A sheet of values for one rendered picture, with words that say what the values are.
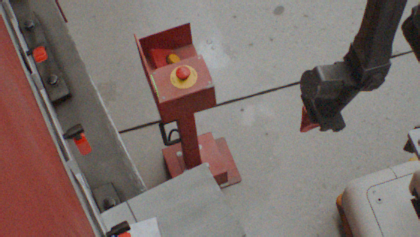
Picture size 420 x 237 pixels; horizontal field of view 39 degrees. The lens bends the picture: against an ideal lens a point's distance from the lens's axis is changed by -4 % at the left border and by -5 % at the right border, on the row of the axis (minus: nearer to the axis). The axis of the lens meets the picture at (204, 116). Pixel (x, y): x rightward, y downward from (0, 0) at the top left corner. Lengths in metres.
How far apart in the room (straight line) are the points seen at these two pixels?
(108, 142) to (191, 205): 0.32
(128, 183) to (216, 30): 1.37
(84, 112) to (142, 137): 0.94
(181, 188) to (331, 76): 0.39
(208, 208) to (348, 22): 1.64
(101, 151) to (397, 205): 1.04
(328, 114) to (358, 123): 1.25
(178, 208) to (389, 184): 1.01
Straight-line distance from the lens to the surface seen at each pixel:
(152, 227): 1.26
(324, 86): 1.15
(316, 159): 2.40
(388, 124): 2.52
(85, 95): 1.56
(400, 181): 2.12
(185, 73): 1.63
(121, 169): 1.45
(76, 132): 1.09
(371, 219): 2.05
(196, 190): 1.28
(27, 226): 0.40
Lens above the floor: 2.20
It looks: 63 degrees down
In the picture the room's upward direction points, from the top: 7 degrees counter-clockwise
